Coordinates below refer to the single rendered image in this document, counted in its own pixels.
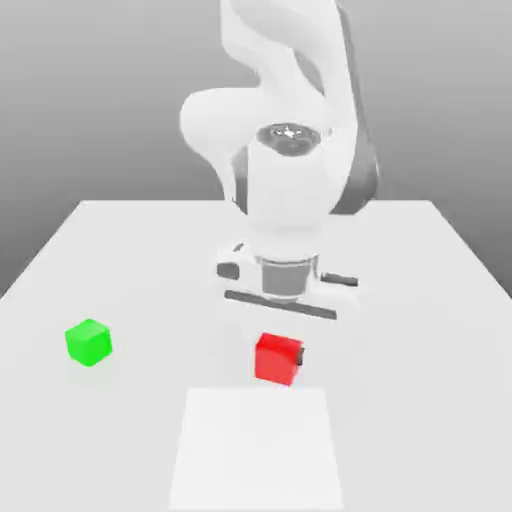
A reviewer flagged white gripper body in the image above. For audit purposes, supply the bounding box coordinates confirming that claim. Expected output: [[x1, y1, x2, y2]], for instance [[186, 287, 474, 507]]
[[217, 282, 361, 324]]

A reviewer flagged small green cube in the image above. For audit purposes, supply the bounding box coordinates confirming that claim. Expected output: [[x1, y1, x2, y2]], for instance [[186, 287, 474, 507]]
[[64, 318, 114, 368]]

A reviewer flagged small red cube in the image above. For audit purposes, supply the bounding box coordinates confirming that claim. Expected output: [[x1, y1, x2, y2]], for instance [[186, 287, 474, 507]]
[[254, 332, 304, 388]]

